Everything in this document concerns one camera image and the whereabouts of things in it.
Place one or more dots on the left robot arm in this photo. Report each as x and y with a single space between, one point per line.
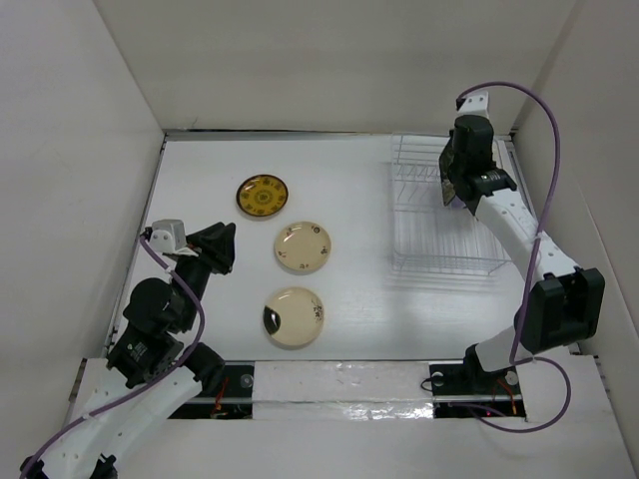
158 363

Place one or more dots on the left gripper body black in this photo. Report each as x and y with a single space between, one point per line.
209 253

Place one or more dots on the black floral square plate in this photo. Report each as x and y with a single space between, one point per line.
445 163

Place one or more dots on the purple round plate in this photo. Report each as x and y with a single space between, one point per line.
457 204

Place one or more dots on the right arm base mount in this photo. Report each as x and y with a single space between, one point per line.
455 394

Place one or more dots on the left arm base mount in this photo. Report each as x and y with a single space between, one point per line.
232 399

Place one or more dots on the white wire dish rack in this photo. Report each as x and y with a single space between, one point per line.
428 237

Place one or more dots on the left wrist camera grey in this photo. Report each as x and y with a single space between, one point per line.
168 237

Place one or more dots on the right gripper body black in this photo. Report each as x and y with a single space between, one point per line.
455 168

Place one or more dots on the cream plate black spot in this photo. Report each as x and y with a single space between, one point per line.
293 317

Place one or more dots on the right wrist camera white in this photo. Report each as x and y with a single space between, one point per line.
475 103

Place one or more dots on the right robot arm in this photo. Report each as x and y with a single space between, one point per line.
563 300

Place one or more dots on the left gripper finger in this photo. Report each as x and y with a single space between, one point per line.
226 248
205 241

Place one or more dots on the brown yellow round plate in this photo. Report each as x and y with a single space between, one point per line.
262 196

